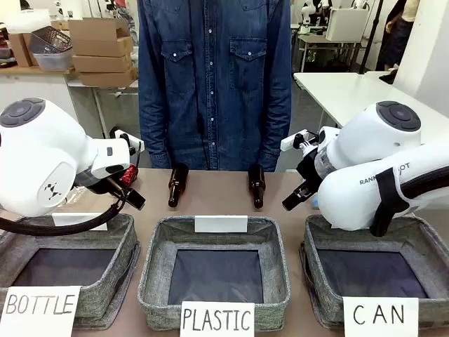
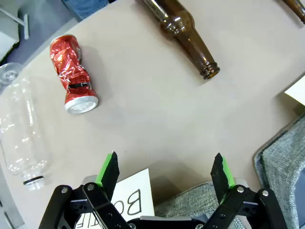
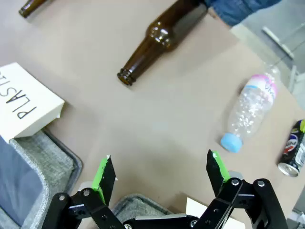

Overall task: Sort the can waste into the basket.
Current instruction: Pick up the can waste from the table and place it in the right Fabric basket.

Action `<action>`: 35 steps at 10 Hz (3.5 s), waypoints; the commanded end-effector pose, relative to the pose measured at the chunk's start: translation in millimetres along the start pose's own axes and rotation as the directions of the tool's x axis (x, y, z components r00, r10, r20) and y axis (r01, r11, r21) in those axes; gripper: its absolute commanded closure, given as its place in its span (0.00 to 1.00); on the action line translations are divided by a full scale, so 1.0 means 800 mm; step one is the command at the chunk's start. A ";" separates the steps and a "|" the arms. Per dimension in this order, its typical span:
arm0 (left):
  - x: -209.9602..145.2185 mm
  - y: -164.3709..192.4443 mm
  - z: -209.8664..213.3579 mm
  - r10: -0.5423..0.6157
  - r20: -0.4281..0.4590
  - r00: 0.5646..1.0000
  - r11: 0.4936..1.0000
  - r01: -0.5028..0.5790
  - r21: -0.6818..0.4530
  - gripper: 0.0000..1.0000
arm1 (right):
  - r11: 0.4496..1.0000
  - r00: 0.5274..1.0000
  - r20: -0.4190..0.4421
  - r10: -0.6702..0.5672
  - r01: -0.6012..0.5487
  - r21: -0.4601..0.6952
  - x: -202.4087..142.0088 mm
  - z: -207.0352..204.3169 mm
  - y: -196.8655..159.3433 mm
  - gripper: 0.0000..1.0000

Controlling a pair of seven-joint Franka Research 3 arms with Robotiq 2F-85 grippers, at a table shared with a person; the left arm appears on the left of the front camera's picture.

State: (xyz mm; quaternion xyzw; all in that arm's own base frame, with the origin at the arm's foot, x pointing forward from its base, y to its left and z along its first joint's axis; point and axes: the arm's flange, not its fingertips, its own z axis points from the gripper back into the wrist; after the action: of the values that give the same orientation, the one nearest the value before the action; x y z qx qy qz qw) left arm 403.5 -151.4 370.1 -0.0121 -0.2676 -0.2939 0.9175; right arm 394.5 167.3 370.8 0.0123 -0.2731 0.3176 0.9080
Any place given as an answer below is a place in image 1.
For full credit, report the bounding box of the person torso denim shirt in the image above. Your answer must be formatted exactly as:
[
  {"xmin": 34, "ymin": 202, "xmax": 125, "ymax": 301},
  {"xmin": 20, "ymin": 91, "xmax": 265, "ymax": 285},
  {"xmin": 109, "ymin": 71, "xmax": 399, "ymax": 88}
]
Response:
[{"xmin": 137, "ymin": 0, "xmax": 293, "ymax": 173}]

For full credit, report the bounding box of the grey fabric basket can sign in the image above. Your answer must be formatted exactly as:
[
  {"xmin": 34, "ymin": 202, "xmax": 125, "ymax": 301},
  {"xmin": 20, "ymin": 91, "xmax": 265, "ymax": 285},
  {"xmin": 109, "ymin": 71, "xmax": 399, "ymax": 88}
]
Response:
[{"xmin": 300, "ymin": 213, "xmax": 449, "ymax": 329}]

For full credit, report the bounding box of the background person dark skirt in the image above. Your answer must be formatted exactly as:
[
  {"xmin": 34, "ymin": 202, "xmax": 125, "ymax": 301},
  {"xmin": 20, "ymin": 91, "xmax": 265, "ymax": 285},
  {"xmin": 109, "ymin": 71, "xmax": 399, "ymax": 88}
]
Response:
[{"xmin": 376, "ymin": 0, "xmax": 421, "ymax": 72}]

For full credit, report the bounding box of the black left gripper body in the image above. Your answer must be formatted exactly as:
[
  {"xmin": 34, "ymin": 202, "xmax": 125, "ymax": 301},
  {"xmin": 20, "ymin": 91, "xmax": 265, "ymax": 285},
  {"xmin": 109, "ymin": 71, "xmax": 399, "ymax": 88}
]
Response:
[{"xmin": 100, "ymin": 175, "xmax": 130, "ymax": 201}]

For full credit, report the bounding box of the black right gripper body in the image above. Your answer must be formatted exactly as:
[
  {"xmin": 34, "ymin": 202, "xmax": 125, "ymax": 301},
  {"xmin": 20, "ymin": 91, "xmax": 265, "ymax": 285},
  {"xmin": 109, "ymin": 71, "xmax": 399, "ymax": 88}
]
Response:
[{"xmin": 296, "ymin": 153, "xmax": 322, "ymax": 192}]

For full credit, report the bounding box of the grey fabric basket bottle sign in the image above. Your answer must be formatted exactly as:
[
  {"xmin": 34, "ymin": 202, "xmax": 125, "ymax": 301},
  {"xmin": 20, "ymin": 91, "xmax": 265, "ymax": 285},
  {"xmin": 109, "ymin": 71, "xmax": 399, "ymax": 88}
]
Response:
[{"xmin": 0, "ymin": 213, "xmax": 141, "ymax": 331}]

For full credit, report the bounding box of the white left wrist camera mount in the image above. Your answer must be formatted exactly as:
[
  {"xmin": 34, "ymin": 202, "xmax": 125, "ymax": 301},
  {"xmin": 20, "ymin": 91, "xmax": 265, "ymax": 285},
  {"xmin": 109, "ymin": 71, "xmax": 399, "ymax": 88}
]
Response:
[{"xmin": 109, "ymin": 128, "xmax": 145, "ymax": 156}]

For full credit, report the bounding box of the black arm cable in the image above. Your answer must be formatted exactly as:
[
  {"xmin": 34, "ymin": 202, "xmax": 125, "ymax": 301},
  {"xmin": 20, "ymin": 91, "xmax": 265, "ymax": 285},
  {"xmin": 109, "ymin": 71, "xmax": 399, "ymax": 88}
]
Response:
[
  {"xmin": 0, "ymin": 197, "xmax": 128, "ymax": 237},
  {"xmin": 369, "ymin": 164, "xmax": 449, "ymax": 238}
]

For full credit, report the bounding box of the brown glass bottle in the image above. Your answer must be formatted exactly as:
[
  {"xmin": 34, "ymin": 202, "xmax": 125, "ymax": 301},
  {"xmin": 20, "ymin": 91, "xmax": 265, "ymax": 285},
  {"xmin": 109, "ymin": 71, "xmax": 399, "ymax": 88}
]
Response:
[
  {"xmin": 167, "ymin": 163, "xmax": 190, "ymax": 209},
  {"xmin": 248, "ymin": 164, "xmax": 266, "ymax": 209}
]

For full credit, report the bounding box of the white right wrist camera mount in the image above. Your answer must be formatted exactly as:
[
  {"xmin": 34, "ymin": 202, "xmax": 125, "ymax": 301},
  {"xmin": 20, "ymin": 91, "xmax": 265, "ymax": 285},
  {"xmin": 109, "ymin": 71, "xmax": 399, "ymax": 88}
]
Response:
[{"xmin": 280, "ymin": 130, "xmax": 321, "ymax": 152}]

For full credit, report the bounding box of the grey background table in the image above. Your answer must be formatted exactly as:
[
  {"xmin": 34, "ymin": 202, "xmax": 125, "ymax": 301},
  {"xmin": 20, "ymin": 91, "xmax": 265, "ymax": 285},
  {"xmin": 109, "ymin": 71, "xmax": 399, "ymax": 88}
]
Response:
[{"xmin": 293, "ymin": 32, "xmax": 363, "ymax": 74}]

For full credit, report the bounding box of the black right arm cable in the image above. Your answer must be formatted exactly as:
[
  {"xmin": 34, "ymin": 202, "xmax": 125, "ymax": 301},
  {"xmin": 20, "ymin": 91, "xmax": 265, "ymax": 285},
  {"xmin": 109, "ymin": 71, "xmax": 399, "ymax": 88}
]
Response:
[{"xmin": 369, "ymin": 164, "xmax": 449, "ymax": 238}]

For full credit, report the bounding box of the person left forearm denim sleeve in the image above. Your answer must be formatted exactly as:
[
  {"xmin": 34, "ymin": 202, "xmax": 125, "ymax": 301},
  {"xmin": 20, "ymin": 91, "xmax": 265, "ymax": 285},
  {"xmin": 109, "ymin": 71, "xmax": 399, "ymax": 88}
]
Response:
[{"xmin": 259, "ymin": 87, "xmax": 293, "ymax": 173}]

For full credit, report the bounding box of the white foam sheet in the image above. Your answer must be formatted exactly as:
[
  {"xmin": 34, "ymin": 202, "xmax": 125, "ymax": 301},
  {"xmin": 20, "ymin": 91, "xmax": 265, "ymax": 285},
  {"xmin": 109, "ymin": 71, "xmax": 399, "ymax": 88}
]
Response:
[{"xmin": 6, "ymin": 9, "xmax": 53, "ymax": 34}]

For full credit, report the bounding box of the black tripod pole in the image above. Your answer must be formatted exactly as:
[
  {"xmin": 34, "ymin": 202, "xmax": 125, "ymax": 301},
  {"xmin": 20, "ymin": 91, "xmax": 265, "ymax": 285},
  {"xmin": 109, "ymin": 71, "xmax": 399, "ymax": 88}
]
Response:
[{"xmin": 357, "ymin": 0, "xmax": 386, "ymax": 74}]

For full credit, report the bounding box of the white box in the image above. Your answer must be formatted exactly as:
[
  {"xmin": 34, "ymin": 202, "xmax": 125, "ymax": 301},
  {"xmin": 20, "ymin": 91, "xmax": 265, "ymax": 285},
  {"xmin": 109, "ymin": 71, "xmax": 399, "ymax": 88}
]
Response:
[{"xmin": 325, "ymin": 7, "xmax": 370, "ymax": 43}]

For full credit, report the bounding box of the blank white card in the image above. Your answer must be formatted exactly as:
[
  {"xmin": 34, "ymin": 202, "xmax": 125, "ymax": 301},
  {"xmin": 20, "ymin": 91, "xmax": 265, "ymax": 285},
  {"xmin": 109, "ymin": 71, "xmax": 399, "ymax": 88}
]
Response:
[
  {"xmin": 194, "ymin": 215, "xmax": 248, "ymax": 234},
  {"xmin": 51, "ymin": 212, "xmax": 109, "ymax": 232}
]

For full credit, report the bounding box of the white paper sign CAN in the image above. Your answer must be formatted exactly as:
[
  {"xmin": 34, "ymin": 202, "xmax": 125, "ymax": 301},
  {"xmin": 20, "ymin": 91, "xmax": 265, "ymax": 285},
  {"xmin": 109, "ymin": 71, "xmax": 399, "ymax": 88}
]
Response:
[{"xmin": 342, "ymin": 296, "xmax": 420, "ymax": 337}]

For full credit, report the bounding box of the grey fabric basket plastic sign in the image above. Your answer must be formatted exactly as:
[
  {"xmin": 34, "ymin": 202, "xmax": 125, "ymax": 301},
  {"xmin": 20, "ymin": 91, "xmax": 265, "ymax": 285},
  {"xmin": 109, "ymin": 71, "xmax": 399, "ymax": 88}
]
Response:
[{"xmin": 137, "ymin": 216, "xmax": 291, "ymax": 331}]

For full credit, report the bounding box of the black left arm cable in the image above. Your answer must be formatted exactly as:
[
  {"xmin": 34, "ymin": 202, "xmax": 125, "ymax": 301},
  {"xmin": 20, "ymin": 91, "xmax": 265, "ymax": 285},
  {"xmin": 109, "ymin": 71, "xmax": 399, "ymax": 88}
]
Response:
[{"xmin": 0, "ymin": 197, "xmax": 128, "ymax": 237}]

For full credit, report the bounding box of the small cardboard box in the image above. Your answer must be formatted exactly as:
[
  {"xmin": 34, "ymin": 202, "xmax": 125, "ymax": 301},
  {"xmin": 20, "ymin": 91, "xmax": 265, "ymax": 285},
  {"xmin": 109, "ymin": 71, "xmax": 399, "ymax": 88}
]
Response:
[{"xmin": 8, "ymin": 32, "xmax": 40, "ymax": 68}]

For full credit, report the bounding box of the open cardboard box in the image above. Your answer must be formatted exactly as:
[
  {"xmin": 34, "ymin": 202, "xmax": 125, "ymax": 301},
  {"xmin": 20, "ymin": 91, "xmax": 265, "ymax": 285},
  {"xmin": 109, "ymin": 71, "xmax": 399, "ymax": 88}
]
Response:
[{"xmin": 68, "ymin": 17, "xmax": 134, "ymax": 58}]

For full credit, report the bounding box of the person right forearm denim sleeve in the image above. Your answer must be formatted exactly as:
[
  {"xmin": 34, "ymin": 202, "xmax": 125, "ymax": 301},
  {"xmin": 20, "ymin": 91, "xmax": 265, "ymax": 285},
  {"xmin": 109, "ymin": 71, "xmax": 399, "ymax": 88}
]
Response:
[{"xmin": 139, "ymin": 87, "xmax": 172, "ymax": 170}]

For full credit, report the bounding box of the black mesh basket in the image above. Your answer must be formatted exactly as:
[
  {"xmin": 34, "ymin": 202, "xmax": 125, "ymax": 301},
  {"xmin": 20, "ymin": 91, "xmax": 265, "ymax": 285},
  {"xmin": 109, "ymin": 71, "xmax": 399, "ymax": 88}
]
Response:
[{"xmin": 29, "ymin": 27, "xmax": 73, "ymax": 54}]

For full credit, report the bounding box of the white paper sign PLASTIC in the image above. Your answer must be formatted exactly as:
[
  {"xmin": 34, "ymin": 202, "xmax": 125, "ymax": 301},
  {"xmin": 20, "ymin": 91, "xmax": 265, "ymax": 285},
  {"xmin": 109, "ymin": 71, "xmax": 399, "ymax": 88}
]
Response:
[{"xmin": 180, "ymin": 300, "xmax": 256, "ymax": 337}]

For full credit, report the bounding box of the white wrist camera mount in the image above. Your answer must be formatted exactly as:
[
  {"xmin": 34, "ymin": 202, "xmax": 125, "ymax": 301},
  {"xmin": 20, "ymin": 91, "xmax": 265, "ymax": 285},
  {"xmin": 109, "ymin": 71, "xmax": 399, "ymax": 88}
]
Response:
[
  {"xmin": 109, "ymin": 128, "xmax": 145, "ymax": 156},
  {"xmin": 280, "ymin": 130, "xmax": 321, "ymax": 152}
]

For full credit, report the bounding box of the clear plastic bin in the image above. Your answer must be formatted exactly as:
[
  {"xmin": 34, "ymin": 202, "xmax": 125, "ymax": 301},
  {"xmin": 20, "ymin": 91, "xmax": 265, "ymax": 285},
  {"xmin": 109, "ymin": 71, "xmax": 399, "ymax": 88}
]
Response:
[{"xmin": 33, "ymin": 50, "xmax": 74, "ymax": 72}]

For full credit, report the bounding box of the crushed red can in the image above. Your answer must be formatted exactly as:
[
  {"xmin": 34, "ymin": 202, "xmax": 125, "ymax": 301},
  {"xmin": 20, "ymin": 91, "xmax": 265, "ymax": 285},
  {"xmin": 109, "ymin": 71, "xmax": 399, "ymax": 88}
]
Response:
[{"xmin": 120, "ymin": 164, "xmax": 138, "ymax": 186}]

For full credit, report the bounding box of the white paper sign BOTTLE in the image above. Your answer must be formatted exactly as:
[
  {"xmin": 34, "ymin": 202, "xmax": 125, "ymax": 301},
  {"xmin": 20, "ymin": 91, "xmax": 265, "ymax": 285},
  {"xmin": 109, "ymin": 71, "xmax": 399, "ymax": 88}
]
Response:
[{"xmin": 0, "ymin": 286, "xmax": 82, "ymax": 337}]

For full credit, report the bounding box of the flat closed cardboard box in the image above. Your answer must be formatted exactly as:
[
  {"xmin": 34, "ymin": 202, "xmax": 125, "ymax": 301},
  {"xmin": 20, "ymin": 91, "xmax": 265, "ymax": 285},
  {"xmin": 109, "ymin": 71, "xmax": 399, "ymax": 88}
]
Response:
[
  {"xmin": 72, "ymin": 53, "xmax": 133, "ymax": 74},
  {"xmin": 78, "ymin": 67, "xmax": 139, "ymax": 88}
]

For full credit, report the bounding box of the white side table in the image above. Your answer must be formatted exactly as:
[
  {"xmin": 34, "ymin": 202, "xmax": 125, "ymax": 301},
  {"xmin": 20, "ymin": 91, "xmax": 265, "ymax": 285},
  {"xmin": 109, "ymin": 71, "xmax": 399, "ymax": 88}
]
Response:
[{"xmin": 293, "ymin": 71, "xmax": 449, "ymax": 145}]

